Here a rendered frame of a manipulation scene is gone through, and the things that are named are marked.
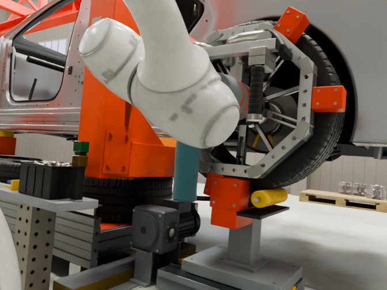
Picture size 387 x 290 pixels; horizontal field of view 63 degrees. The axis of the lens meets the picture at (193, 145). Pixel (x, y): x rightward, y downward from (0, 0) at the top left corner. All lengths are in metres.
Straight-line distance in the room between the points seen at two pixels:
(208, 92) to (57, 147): 10.45
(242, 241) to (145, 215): 0.40
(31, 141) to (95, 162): 10.46
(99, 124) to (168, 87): 0.92
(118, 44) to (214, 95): 0.18
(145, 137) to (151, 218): 0.39
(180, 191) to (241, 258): 0.40
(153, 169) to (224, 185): 0.50
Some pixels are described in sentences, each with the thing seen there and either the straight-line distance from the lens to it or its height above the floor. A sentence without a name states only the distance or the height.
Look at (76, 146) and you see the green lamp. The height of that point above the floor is 0.64.
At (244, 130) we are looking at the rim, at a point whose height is 0.75.
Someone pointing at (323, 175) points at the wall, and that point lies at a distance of 7.08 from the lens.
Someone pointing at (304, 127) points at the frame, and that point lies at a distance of 1.05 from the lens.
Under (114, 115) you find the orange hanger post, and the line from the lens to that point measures 1.33.
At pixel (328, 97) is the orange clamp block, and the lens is 1.05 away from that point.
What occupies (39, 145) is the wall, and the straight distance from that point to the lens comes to 11.45.
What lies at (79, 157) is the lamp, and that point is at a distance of 1.14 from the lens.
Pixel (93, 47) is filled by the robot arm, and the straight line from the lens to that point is 0.52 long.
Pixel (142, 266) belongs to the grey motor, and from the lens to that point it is 1.46.
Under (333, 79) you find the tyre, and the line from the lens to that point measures 1.16.
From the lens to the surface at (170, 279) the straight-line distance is 1.36.
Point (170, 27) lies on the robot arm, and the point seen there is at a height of 0.78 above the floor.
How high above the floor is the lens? 0.64
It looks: 2 degrees up
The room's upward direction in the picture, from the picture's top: 5 degrees clockwise
